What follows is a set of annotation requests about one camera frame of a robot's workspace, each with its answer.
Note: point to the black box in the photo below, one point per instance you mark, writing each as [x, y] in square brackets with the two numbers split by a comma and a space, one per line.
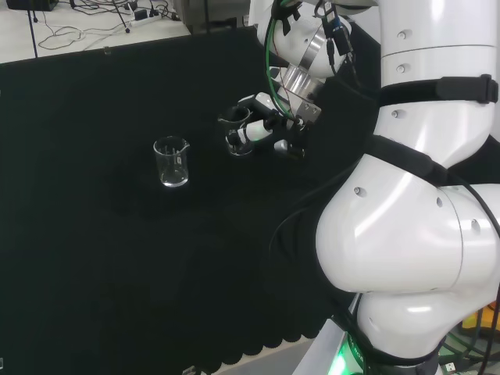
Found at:
[31, 4]

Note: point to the dark thin pole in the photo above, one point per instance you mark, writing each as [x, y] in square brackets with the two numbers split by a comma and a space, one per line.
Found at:
[33, 31]

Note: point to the yellow stop button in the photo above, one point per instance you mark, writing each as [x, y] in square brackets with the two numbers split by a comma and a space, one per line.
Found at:
[478, 316]

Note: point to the silver usb plug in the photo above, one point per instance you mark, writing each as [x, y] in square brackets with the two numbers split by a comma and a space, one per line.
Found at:
[451, 366]

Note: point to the black bench cloth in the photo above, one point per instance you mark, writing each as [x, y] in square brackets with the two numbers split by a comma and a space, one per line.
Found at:
[117, 254]

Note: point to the white power strip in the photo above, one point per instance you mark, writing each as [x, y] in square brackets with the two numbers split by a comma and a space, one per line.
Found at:
[145, 18]

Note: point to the black tripod leg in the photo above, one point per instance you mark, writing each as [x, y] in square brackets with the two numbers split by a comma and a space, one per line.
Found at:
[122, 17]

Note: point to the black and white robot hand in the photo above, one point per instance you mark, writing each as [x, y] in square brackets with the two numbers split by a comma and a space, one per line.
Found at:
[256, 131]

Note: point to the small clear glass beaker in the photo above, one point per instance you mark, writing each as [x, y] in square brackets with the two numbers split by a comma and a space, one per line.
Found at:
[234, 119]

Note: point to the clear glass beaker with markings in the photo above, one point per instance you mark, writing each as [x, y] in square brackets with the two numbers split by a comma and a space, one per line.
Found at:
[172, 164]

